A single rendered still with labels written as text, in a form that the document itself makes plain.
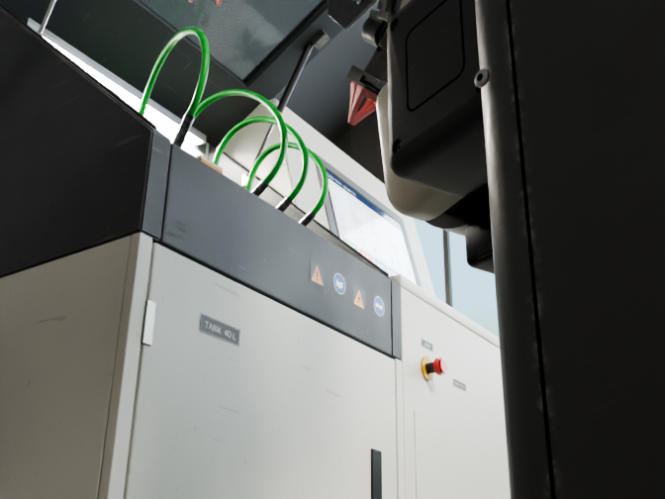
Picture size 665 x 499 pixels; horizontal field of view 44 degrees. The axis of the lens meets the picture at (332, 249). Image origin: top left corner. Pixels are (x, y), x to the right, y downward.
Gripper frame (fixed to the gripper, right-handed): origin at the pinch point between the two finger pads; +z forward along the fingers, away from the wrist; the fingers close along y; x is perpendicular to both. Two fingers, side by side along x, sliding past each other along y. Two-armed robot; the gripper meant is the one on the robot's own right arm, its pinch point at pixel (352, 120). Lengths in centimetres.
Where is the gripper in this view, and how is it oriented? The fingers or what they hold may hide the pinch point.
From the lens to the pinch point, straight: 163.2
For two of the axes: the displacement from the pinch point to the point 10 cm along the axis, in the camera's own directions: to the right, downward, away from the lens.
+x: -7.5, -2.8, -6.0
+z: -4.8, 8.5, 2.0
